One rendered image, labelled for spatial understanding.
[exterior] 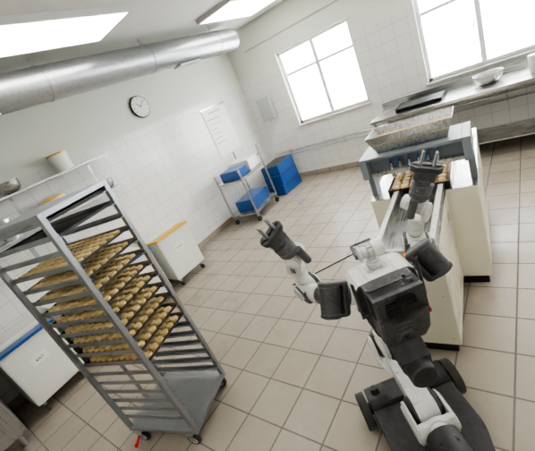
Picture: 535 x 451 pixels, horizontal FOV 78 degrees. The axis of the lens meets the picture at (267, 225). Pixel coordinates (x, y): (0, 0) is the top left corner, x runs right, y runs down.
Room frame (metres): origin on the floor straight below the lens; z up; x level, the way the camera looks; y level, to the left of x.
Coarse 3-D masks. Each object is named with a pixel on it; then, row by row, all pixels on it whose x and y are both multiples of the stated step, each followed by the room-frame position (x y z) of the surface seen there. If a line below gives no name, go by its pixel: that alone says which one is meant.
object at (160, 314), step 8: (160, 312) 2.03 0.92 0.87; (168, 312) 2.00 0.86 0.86; (152, 320) 1.95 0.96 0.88; (160, 320) 1.92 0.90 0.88; (144, 328) 1.90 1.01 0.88; (152, 328) 1.85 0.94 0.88; (136, 336) 1.85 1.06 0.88; (144, 336) 1.80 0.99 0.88; (112, 344) 1.89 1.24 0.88; (120, 344) 1.84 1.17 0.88; (144, 344) 1.75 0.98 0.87; (88, 352) 1.96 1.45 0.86; (96, 352) 1.91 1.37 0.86
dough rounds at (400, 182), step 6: (450, 162) 2.27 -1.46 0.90; (396, 174) 2.48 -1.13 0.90; (408, 174) 2.34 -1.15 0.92; (438, 174) 2.16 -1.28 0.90; (444, 174) 2.08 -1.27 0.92; (396, 180) 2.34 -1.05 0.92; (402, 180) 2.34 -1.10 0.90; (408, 180) 2.27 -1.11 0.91; (438, 180) 2.05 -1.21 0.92; (444, 180) 2.02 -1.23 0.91; (396, 186) 2.23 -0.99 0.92; (402, 186) 2.19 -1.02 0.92; (408, 186) 2.19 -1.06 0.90
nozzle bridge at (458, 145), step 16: (464, 128) 2.07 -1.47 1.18; (416, 144) 2.17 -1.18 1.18; (432, 144) 2.04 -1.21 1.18; (448, 144) 2.05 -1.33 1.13; (464, 144) 1.93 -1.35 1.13; (368, 160) 2.31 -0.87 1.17; (384, 160) 2.32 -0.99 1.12; (416, 160) 2.19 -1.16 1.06; (432, 160) 2.10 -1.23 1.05; (448, 160) 2.02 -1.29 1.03; (368, 176) 2.33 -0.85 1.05
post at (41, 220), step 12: (36, 216) 1.66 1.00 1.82; (48, 228) 1.66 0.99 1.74; (60, 240) 1.67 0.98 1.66; (60, 252) 1.66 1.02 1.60; (72, 264) 1.65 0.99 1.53; (84, 276) 1.67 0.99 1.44; (96, 288) 1.68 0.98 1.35; (96, 300) 1.66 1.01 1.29; (108, 312) 1.66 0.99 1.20; (120, 324) 1.67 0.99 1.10; (132, 348) 1.66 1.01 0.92; (144, 360) 1.66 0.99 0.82; (156, 372) 1.67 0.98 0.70; (168, 396) 1.66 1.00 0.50; (180, 408) 1.66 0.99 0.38
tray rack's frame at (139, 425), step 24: (72, 192) 2.17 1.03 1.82; (24, 216) 2.00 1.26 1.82; (72, 360) 1.93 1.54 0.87; (96, 384) 1.94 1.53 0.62; (168, 384) 2.21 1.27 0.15; (192, 384) 2.09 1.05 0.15; (216, 384) 1.98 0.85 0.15; (192, 408) 1.86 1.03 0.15; (168, 432) 1.77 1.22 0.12; (192, 432) 1.67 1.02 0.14
